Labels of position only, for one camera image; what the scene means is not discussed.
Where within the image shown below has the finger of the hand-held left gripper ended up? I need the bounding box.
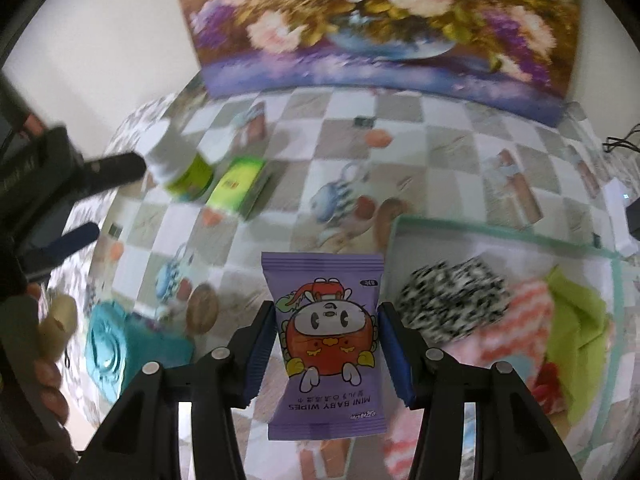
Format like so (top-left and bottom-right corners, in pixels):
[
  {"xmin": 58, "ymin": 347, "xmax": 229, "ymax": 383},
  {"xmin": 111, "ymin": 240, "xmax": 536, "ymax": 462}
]
[
  {"xmin": 82, "ymin": 151, "xmax": 148, "ymax": 196},
  {"xmin": 17, "ymin": 221, "xmax": 101, "ymax": 278}
]

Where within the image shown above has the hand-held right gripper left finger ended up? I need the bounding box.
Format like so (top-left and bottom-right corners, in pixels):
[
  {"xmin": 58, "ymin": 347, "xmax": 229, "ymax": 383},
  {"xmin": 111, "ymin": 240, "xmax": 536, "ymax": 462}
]
[{"xmin": 70, "ymin": 302, "xmax": 278, "ymax": 480}]

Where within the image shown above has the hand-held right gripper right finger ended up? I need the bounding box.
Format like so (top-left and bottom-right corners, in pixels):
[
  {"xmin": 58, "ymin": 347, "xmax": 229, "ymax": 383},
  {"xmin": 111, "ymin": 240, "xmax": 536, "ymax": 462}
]
[{"xmin": 376, "ymin": 302, "xmax": 583, "ymax": 480}]

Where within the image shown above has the white pill bottle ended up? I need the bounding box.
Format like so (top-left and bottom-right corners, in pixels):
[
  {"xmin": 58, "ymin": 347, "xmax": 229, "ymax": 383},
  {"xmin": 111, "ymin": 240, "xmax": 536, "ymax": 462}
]
[{"xmin": 145, "ymin": 125, "xmax": 216, "ymax": 202}]

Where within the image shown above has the purple wipes packet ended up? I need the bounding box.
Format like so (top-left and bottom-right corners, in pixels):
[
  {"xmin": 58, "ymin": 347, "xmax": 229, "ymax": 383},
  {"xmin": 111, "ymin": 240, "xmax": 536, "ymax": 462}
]
[{"xmin": 261, "ymin": 252, "xmax": 389, "ymax": 442}]

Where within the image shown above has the leopard print scrunchie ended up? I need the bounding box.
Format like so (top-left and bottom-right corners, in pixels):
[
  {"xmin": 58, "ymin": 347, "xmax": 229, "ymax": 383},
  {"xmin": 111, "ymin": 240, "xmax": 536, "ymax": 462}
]
[{"xmin": 400, "ymin": 257, "xmax": 512, "ymax": 346}]

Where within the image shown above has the large pink fluffy sock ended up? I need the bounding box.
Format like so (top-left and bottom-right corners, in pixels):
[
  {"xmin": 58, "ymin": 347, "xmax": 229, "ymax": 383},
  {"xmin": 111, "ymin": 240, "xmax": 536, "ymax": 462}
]
[{"xmin": 384, "ymin": 407, "xmax": 427, "ymax": 480}]

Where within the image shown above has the light blue cloth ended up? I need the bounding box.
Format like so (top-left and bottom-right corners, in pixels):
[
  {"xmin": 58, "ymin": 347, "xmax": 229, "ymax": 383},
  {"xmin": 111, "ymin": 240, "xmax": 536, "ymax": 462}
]
[{"xmin": 494, "ymin": 354, "xmax": 542, "ymax": 387}]

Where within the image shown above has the white tray with green rim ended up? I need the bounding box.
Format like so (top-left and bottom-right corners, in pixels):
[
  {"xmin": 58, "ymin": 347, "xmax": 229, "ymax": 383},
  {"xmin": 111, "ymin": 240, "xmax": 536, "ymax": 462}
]
[{"xmin": 385, "ymin": 214, "xmax": 628, "ymax": 467}]

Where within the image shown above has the pink white striped fluffy sock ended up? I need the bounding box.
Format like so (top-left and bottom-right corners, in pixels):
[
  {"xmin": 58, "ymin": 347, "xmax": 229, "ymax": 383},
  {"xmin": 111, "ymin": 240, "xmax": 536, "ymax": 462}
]
[{"xmin": 477, "ymin": 280, "xmax": 557, "ymax": 376}]

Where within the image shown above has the green cloth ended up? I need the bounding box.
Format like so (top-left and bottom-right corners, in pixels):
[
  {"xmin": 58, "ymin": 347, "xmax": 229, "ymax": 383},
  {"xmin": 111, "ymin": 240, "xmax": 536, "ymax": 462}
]
[{"xmin": 544, "ymin": 265, "xmax": 615, "ymax": 426}]

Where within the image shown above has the person's left hand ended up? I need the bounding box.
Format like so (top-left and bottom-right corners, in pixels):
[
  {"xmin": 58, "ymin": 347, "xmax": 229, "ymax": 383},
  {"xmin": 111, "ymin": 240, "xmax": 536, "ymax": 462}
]
[{"xmin": 25, "ymin": 282, "xmax": 79, "ymax": 426}]

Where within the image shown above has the green tissue packet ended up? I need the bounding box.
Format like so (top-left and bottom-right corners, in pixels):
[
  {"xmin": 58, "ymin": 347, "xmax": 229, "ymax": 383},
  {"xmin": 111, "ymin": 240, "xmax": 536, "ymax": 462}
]
[{"xmin": 206, "ymin": 156, "xmax": 274, "ymax": 222}]

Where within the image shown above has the teal plastic box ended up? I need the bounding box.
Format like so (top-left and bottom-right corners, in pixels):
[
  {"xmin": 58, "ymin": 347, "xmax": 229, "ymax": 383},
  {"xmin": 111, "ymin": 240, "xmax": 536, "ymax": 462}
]
[{"xmin": 84, "ymin": 302, "xmax": 195, "ymax": 402}]

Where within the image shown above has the checkered vinyl table cover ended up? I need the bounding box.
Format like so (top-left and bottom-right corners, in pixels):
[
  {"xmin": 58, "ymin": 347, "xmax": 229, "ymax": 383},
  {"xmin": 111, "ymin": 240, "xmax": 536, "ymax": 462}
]
[{"xmin": 65, "ymin": 80, "xmax": 640, "ymax": 480}]

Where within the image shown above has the white power adapter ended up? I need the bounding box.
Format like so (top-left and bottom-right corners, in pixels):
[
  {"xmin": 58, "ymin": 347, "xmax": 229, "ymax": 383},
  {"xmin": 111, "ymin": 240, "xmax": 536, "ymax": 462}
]
[{"xmin": 604, "ymin": 180, "xmax": 640, "ymax": 257}]

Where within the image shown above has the floral painting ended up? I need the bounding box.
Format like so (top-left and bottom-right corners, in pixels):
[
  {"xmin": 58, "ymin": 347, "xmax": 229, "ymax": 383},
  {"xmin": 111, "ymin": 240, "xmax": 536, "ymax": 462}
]
[{"xmin": 172, "ymin": 0, "xmax": 583, "ymax": 128}]

